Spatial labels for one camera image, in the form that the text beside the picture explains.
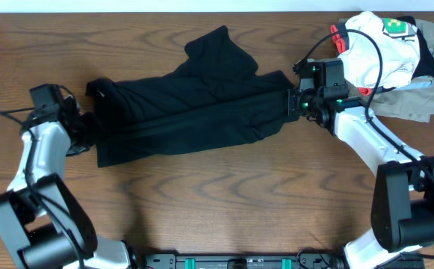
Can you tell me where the black t-shirt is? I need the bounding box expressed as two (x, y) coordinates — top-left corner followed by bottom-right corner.
(87, 26), (297, 167)

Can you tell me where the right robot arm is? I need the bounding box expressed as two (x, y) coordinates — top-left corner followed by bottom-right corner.
(288, 58), (434, 268)

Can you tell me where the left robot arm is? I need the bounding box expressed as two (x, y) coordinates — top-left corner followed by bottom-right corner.
(0, 84), (137, 268)

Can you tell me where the red and grey garment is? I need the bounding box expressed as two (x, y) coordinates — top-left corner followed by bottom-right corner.
(330, 23), (350, 54)

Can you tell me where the white printed t-shirt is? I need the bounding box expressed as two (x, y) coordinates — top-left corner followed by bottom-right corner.
(338, 11), (434, 93)

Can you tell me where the olive khaki garment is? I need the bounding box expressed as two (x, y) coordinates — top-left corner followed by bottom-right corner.
(349, 19), (434, 122)

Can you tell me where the light blue garment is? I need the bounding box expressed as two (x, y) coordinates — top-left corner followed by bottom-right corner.
(396, 76), (434, 90)

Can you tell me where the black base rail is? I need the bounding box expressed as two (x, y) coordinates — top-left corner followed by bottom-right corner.
(141, 252), (426, 269)

